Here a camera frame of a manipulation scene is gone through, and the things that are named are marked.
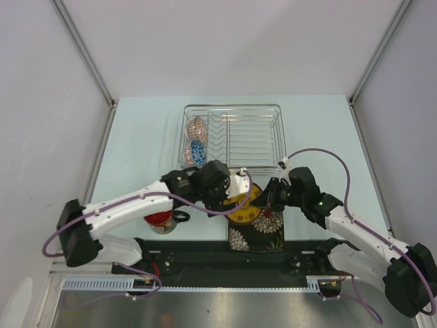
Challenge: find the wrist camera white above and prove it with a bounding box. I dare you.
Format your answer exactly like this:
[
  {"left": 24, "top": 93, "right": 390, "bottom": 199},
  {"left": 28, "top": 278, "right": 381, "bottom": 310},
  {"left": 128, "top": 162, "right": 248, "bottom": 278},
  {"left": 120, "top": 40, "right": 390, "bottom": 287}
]
[
  {"left": 277, "top": 156, "right": 292, "bottom": 182},
  {"left": 225, "top": 167, "right": 253, "bottom": 199}
]

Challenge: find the red black mug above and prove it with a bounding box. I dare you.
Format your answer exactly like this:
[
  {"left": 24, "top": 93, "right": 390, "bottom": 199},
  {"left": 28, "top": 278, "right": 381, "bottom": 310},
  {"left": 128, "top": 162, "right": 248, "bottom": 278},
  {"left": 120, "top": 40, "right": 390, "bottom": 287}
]
[{"left": 143, "top": 210, "right": 191, "bottom": 234}]

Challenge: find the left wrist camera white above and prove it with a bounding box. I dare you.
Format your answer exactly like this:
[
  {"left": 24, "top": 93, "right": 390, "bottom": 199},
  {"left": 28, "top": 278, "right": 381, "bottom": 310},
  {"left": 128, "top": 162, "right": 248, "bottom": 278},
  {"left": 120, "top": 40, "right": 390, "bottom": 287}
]
[{"left": 225, "top": 167, "right": 253, "bottom": 199}]

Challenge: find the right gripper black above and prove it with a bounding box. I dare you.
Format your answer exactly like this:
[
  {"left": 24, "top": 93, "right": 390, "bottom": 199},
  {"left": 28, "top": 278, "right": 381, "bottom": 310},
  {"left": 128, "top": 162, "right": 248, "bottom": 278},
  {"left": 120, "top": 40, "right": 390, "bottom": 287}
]
[{"left": 250, "top": 177, "right": 305, "bottom": 213}]

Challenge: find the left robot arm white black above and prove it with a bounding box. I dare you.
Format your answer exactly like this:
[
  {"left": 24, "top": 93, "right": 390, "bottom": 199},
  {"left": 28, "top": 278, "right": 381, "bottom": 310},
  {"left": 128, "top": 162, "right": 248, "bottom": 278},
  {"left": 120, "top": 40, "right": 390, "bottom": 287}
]
[{"left": 55, "top": 160, "right": 249, "bottom": 273}]

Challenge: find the right aluminium frame post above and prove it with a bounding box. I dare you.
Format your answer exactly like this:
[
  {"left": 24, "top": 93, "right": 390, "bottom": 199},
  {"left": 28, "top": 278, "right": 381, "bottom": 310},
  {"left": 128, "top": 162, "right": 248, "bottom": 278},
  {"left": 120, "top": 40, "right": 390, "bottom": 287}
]
[{"left": 348, "top": 0, "right": 414, "bottom": 106}]

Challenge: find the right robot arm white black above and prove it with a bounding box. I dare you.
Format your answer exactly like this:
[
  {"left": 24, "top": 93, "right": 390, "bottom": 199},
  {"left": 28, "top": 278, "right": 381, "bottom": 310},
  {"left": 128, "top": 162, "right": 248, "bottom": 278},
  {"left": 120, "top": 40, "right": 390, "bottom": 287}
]
[{"left": 251, "top": 167, "right": 436, "bottom": 318}]

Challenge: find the left aluminium frame post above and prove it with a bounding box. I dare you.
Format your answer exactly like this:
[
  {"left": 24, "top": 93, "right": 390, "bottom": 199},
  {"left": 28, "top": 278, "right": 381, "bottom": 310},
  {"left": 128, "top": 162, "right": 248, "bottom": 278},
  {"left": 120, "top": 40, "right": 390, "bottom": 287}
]
[{"left": 50, "top": 0, "right": 115, "bottom": 109}]

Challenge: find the black floral square plate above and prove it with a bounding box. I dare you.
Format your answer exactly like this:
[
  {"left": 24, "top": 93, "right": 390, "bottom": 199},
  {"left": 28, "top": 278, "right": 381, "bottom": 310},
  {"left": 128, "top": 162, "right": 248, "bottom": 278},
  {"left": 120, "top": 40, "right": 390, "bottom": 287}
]
[{"left": 228, "top": 210, "right": 285, "bottom": 253}]

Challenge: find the yellow round plate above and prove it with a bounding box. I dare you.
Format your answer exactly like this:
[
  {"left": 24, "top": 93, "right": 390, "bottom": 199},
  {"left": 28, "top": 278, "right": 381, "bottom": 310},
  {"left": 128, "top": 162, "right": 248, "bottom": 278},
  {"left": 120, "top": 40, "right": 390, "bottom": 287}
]
[{"left": 225, "top": 184, "right": 262, "bottom": 225}]

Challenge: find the purple cable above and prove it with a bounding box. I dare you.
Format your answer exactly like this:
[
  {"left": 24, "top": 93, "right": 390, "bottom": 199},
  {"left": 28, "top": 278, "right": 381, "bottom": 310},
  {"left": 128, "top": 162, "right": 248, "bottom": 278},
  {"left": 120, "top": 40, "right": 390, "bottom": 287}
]
[
  {"left": 283, "top": 148, "right": 437, "bottom": 315},
  {"left": 42, "top": 169, "right": 254, "bottom": 257}
]

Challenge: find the aluminium front rail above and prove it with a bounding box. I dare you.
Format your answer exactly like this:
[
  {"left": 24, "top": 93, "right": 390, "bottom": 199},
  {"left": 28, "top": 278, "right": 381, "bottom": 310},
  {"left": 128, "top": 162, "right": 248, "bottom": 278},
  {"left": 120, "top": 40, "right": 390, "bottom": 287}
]
[{"left": 49, "top": 261, "right": 113, "bottom": 277}]

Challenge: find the red brown patterned bowl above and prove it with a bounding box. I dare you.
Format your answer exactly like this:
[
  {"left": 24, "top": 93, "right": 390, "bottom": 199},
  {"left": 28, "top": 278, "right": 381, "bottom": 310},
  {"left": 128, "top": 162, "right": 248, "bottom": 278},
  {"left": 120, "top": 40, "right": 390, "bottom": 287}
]
[{"left": 185, "top": 116, "right": 208, "bottom": 144}]

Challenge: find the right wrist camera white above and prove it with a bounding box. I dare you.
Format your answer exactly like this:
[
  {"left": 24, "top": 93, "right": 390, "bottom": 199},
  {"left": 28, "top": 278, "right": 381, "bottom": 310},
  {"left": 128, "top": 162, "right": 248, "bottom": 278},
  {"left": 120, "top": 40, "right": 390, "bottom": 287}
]
[{"left": 277, "top": 156, "right": 292, "bottom": 182}]

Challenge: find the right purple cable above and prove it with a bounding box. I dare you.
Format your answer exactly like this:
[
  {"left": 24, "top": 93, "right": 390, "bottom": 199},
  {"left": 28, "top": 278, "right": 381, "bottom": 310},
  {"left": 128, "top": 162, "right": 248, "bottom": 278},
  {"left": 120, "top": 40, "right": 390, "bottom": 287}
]
[{"left": 283, "top": 148, "right": 437, "bottom": 315}]

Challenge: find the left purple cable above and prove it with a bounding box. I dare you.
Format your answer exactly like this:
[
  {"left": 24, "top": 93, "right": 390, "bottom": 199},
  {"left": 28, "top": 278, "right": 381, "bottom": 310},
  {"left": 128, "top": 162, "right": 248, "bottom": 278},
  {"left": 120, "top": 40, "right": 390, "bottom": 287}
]
[{"left": 42, "top": 169, "right": 254, "bottom": 257}]

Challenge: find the wire metal dish rack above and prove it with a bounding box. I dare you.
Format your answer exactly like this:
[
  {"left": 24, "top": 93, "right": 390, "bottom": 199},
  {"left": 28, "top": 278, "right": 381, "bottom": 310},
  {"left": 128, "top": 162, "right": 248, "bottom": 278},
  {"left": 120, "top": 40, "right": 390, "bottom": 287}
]
[{"left": 178, "top": 103, "right": 286, "bottom": 174}]

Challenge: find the white slotted cable duct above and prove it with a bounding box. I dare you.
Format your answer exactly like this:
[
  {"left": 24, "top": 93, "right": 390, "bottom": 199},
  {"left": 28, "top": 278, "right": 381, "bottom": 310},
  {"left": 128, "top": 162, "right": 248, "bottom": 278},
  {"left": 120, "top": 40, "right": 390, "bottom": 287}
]
[{"left": 61, "top": 275, "right": 324, "bottom": 294}]

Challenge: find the blue patterned bowl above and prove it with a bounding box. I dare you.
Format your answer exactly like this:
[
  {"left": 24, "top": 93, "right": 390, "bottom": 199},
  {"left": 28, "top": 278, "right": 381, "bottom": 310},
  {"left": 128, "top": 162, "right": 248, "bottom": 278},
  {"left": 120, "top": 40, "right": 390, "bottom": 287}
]
[{"left": 183, "top": 140, "right": 206, "bottom": 168}]

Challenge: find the aluminium frame post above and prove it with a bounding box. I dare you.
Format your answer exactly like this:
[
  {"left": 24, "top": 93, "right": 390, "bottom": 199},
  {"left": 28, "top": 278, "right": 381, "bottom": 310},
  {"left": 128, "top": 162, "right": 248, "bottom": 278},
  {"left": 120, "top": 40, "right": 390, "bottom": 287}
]
[
  {"left": 348, "top": 0, "right": 414, "bottom": 106},
  {"left": 50, "top": 0, "right": 115, "bottom": 109}
]

